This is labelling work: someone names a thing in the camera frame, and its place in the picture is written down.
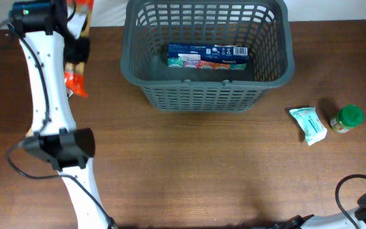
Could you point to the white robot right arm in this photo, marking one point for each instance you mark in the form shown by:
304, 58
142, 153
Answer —
354, 218

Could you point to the green lid jar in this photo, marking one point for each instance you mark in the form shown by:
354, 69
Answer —
347, 118

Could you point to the blue tissue pack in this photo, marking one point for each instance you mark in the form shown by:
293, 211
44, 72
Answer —
214, 57

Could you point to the grey plastic basket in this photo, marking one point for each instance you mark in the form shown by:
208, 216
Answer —
260, 25

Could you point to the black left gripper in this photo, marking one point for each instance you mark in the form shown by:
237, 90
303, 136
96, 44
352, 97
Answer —
83, 55

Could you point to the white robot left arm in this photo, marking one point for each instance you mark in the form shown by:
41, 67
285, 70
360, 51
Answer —
54, 38

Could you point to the orange pasta packet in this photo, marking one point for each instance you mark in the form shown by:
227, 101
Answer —
78, 79

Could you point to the green white wipes packet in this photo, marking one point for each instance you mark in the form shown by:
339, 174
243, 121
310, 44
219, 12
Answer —
310, 123

